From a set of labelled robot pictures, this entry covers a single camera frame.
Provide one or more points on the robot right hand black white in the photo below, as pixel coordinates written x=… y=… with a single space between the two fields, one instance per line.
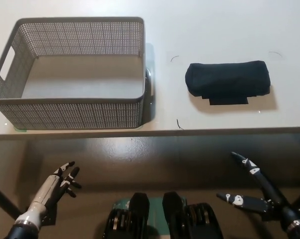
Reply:
x=272 y=203

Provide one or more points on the green tape strip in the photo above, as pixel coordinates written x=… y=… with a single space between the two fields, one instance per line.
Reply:
x=21 y=129

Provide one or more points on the grey perforated plastic basket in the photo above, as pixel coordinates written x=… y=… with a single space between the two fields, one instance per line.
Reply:
x=65 y=114

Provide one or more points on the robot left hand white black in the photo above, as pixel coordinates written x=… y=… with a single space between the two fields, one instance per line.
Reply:
x=46 y=190

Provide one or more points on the black tape patch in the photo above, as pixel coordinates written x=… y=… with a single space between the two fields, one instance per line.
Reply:
x=228 y=102

